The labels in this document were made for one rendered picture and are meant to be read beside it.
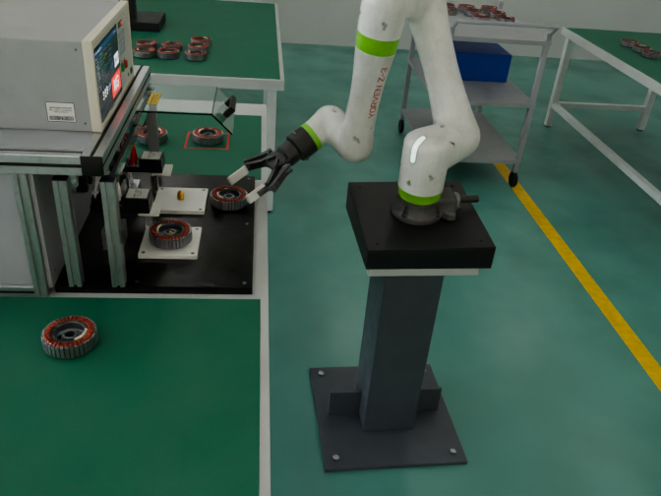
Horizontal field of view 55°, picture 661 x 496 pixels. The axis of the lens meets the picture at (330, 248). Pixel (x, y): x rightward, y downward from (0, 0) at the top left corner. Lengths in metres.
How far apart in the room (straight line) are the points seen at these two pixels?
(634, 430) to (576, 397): 0.23
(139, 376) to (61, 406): 0.16
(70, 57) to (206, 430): 0.83
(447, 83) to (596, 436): 1.39
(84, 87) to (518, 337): 2.04
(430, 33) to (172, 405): 1.16
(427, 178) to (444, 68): 0.31
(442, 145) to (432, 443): 1.06
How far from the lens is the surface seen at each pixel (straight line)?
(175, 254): 1.71
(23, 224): 1.57
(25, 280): 1.67
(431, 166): 1.75
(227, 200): 1.92
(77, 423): 1.34
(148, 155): 1.93
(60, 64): 1.55
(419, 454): 2.27
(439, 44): 1.86
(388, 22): 1.72
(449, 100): 1.87
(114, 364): 1.44
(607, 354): 2.97
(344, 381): 2.47
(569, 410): 2.63
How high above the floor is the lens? 1.69
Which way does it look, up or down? 31 degrees down
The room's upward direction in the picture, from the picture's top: 5 degrees clockwise
